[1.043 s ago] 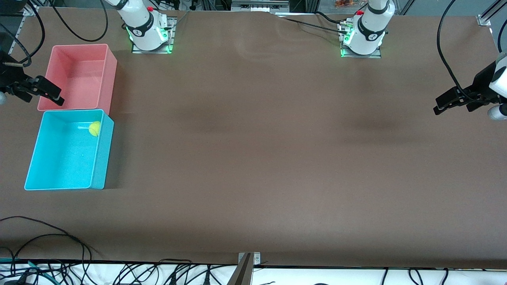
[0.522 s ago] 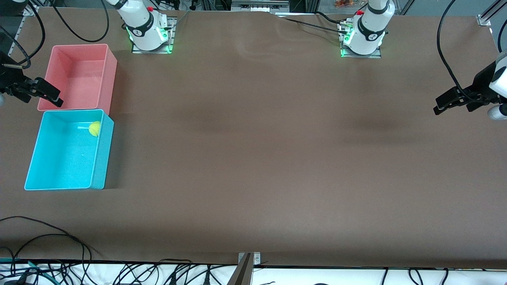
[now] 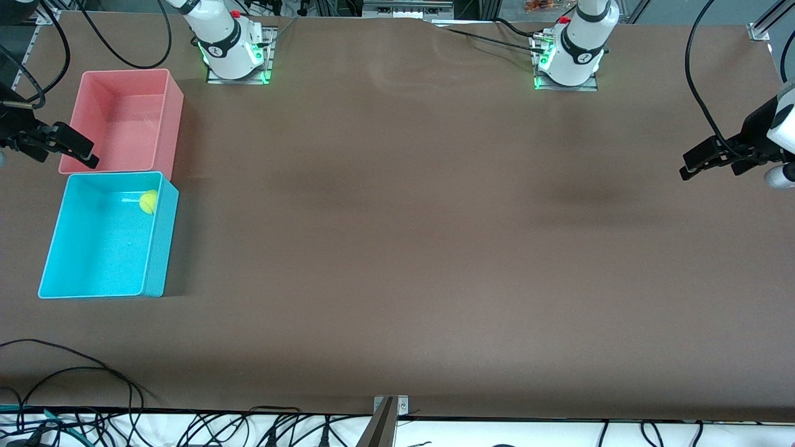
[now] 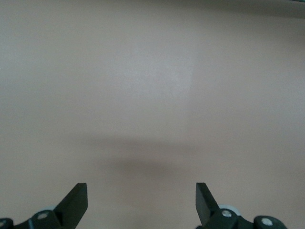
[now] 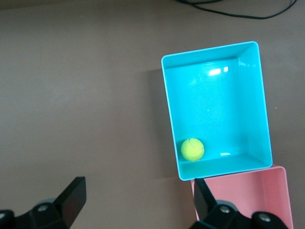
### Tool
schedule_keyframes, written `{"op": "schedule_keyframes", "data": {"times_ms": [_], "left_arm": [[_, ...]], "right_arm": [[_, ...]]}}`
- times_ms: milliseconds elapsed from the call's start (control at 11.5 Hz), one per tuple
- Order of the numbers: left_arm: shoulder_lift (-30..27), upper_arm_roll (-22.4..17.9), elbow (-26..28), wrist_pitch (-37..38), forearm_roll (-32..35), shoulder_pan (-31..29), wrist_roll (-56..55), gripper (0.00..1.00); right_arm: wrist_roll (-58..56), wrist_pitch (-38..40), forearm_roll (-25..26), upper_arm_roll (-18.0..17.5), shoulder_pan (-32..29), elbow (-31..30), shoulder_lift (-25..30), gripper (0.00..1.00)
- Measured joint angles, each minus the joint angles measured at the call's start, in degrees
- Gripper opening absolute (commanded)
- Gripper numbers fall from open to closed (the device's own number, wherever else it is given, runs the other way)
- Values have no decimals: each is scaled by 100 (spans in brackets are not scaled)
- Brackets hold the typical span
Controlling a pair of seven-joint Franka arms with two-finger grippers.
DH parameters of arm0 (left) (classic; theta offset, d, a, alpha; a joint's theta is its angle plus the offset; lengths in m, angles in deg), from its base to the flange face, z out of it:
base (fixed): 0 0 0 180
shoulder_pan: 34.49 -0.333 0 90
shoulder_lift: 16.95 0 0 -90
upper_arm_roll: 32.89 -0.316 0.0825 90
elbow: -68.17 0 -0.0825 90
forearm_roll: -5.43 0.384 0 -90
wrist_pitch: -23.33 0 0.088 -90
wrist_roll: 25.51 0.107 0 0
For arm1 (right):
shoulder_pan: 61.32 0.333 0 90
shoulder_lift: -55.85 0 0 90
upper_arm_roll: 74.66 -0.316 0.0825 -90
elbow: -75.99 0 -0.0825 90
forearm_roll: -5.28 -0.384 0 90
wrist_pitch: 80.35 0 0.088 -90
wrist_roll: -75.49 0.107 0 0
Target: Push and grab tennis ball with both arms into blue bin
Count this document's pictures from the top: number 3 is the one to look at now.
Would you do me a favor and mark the pink plastic bin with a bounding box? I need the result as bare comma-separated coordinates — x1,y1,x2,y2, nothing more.
58,68,185,183

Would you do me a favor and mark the blue plastic bin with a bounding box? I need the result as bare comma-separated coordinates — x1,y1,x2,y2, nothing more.
38,171,179,300

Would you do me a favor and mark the brown table cover sheet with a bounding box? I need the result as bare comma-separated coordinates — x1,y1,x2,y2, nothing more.
0,11,795,423

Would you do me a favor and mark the grey metal bar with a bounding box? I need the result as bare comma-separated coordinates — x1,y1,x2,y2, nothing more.
355,397,398,447

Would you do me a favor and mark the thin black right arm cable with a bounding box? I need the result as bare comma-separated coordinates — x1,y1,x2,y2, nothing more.
0,0,70,109

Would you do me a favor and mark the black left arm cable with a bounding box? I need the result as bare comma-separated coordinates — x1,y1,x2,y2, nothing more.
685,0,730,143

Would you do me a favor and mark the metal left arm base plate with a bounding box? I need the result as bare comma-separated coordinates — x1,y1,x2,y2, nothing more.
533,34,599,93

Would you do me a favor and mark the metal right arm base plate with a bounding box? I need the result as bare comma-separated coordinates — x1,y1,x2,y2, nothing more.
206,26,275,85

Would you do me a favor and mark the long black loose cable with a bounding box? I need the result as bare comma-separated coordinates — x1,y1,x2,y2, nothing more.
0,338,159,404
16,366,145,429

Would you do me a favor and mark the black cable to arm base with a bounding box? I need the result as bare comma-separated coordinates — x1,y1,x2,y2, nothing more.
435,24,547,55
494,17,538,37

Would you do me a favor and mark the teal cable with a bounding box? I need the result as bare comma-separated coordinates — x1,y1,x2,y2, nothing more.
0,404,84,432

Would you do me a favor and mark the aluminium frame profile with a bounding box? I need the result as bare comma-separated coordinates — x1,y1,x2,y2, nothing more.
362,0,454,19

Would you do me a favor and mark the small silver metal bracket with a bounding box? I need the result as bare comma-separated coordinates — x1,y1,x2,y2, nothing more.
373,395,409,415

